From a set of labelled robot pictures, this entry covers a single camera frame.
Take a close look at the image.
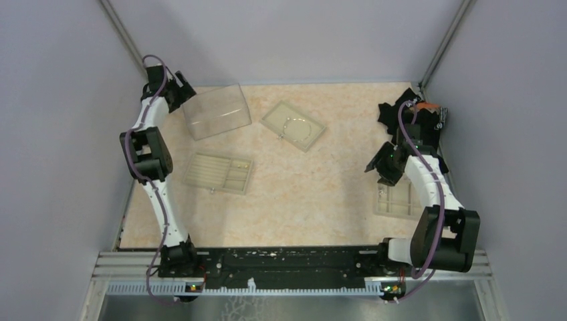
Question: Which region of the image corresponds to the clear acrylic box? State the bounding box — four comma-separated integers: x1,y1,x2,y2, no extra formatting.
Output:
182,84,252,140

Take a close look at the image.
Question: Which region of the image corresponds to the silver pearl-tipped bangle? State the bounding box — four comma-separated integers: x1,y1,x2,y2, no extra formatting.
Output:
282,118,312,142

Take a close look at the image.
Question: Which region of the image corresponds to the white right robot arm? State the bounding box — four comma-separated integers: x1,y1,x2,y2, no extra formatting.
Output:
367,123,481,278

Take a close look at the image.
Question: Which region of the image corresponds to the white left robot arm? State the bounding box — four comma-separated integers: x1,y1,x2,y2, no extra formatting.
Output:
120,64,406,256

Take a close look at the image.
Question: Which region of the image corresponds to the beige compartment tray right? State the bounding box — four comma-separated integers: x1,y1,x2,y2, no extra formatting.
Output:
374,176,423,221

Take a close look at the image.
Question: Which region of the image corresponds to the black cloth pile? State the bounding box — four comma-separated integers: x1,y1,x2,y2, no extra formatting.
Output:
377,88,448,150

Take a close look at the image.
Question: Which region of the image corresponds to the shallow beige open tray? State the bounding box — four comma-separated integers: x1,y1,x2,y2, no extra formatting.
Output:
260,100,326,152

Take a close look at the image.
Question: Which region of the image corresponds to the beige ring-slot tray left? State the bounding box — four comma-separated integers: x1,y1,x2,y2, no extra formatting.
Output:
183,152,254,195

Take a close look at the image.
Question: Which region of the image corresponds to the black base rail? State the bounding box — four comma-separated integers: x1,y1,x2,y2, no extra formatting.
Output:
156,244,411,290

